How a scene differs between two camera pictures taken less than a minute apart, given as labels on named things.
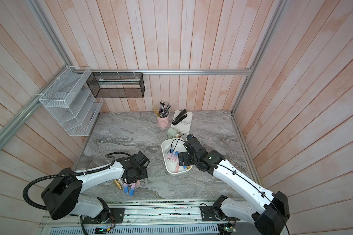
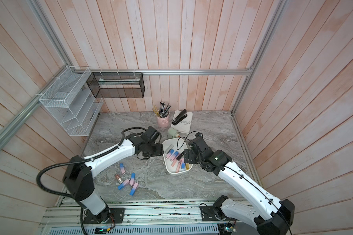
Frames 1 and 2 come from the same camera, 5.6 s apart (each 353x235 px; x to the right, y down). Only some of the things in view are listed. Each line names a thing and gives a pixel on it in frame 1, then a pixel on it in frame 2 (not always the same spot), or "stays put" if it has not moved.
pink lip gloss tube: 177,167 stays put
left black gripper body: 140,174 -> 152,150
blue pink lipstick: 175,156 stays put
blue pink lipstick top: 170,154 stays put
